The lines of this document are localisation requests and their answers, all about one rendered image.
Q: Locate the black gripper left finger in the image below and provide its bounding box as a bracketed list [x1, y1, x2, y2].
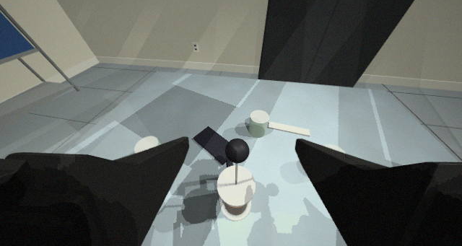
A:
[5, 136, 189, 246]

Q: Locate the black rectangular slab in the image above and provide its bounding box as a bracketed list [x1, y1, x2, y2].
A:
[193, 127, 229, 165]

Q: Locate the glass french press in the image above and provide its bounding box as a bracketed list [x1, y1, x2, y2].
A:
[217, 139, 256, 221]

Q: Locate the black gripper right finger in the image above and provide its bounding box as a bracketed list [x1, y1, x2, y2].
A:
[295, 139, 462, 246]

